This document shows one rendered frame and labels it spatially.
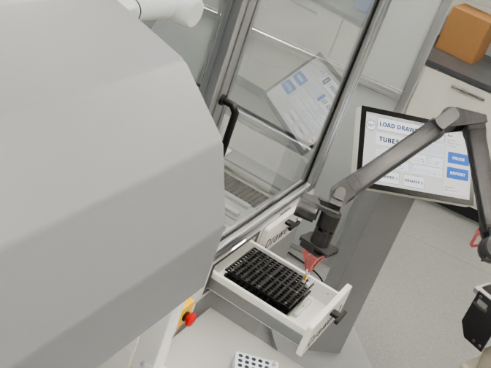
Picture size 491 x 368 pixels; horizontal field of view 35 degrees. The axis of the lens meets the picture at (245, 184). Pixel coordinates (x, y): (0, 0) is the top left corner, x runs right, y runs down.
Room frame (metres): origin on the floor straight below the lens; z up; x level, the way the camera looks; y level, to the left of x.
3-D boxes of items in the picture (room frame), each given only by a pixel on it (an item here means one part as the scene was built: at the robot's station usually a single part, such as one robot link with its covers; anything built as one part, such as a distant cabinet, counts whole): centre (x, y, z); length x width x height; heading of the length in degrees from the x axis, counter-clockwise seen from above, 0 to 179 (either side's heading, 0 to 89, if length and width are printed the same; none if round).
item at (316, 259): (1.90, -0.25, 1.02); 0.07 x 0.07 x 0.09; 59
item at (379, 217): (2.77, -0.58, 0.51); 0.50 x 0.45 x 1.02; 21
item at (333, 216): (1.90, -0.25, 1.15); 0.07 x 0.06 x 0.07; 83
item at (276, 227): (2.25, -0.16, 0.87); 0.29 x 0.02 x 0.11; 159
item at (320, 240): (1.90, -0.26, 1.09); 0.10 x 0.07 x 0.07; 59
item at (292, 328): (1.91, -0.15, 0.86); 0.40 x 0.26 x 0.06; 69
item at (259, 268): (1.91, -0.16, 0.87); 0.22 x 0.18 x 0.06; 69
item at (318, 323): (1.84, -0.35, 0.87); 0.29 x 0.02 x 0.11; 159
